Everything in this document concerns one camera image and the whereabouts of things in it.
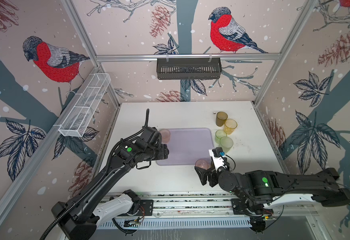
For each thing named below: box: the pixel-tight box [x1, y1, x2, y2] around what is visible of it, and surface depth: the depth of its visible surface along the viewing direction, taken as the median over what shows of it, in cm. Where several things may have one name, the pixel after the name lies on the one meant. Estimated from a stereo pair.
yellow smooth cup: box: [224, 118, 238, 135], surface depth 103 cm
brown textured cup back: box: [216, 111, 228, 127], surface depth 105 cm
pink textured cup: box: [159, 128, 171, 144], surface depth 99 cm
